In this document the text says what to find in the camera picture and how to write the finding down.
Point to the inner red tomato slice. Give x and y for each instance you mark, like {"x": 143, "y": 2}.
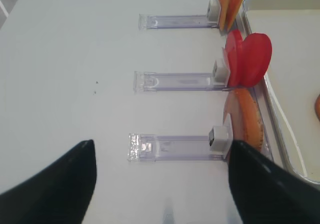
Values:
{"x": 257, "y": 53}

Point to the clear pusher track near left bun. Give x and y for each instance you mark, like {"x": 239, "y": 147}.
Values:
{"x": 147, "y": 147}

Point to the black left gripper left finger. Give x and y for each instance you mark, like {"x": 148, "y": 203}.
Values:
{"x": 60, "y": 193}

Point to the clear pusher track near tomato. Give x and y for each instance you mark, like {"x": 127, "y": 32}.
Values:
{"x": 217, "y": 79}

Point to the bun slice in left rack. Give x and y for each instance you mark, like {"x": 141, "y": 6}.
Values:
{"x": 245, "y": 117}

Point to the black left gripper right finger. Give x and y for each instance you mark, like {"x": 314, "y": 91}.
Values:
{"x": 263, "y": 192}

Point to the outer red tomato slice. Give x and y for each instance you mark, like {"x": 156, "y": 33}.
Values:
{"x": 234, "y": 55}

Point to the bun slice on tray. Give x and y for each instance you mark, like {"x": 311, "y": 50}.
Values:
{"x": 317, "y": 107}

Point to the red tomato slice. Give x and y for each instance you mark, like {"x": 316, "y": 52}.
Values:
{"x": 234, "y": 55}
{"x": 257, "y": 53}

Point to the white metal tray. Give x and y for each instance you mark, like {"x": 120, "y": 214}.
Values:
{"x": 292, "y": 80}

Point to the clear pusher track near cheese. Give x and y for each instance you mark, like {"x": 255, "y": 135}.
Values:
{"x": 209, "y": 20}

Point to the clear left rail strip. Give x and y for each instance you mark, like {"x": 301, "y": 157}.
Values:
{"x": 256, "y": 91}

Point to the outer orange cheese slice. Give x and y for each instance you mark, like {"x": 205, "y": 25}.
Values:
{"x": 223, "y": 13}

